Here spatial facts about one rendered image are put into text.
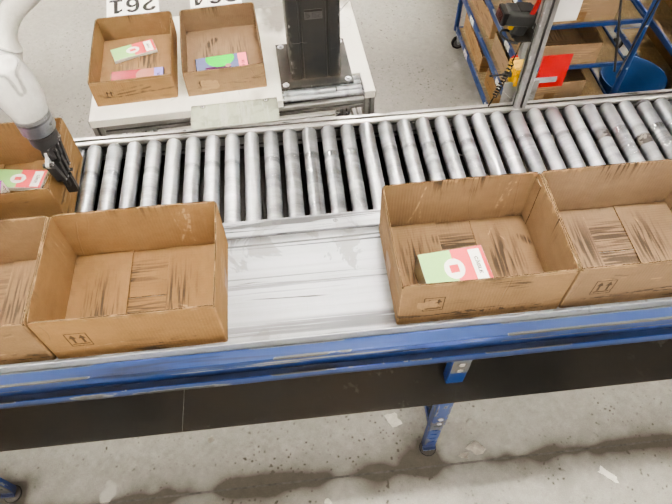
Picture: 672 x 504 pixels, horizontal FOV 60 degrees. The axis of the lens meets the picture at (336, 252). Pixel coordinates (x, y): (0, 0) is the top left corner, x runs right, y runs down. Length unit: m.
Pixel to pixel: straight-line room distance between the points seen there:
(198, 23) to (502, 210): 1.43
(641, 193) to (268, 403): 1.13
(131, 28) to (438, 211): 1.47
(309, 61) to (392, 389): 1.16
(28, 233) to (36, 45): 2.62
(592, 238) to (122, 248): 1.21
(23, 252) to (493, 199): 1.20
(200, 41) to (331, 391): 1.45
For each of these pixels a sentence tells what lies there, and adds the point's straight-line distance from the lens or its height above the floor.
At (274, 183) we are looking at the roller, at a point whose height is 0.75.
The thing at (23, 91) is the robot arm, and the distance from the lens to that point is 1.61.
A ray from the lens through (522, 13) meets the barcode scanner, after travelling 1.97.
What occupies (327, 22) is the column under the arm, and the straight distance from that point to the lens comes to 2.06.
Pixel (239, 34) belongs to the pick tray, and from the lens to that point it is 2.43.
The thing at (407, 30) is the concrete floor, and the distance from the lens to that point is 3.79.
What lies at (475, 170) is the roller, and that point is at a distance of 1.90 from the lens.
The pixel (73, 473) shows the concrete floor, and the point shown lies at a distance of 2.37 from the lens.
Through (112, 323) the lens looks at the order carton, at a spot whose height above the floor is 1.02.
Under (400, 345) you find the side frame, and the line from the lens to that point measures 1.33.
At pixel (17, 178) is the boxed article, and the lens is 2.08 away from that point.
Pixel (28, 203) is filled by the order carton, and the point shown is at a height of 0.87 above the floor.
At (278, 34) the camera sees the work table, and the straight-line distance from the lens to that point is 2.42.
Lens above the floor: 2.10
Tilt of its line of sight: 55 degrees down
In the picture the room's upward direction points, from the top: 1 degrees counter-clockwise
